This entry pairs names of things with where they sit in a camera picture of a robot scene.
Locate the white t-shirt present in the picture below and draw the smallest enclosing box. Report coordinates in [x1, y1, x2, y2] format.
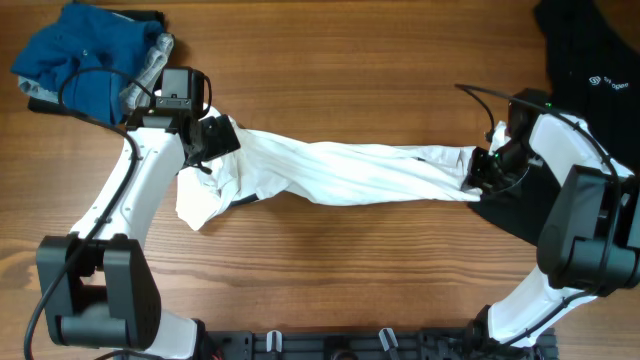
[176, 121, 481, 231]

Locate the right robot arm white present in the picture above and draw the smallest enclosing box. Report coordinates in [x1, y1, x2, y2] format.
[463, 89, 639, 358]

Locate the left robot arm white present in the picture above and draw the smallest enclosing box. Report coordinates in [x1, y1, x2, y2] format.
[23, 67, 241, 359]

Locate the light denim garment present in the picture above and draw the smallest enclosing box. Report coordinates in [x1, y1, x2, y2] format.
[18, 33, 175, 114]

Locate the blue polo shirt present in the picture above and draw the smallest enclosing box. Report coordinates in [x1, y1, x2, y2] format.
[11, 4, 165, 125]

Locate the black t-shirt with logo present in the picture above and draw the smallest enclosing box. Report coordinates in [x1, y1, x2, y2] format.
[468, 0, 639, 245]

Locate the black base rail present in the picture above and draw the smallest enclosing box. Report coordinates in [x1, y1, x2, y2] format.
[192, 328, 559, 360]

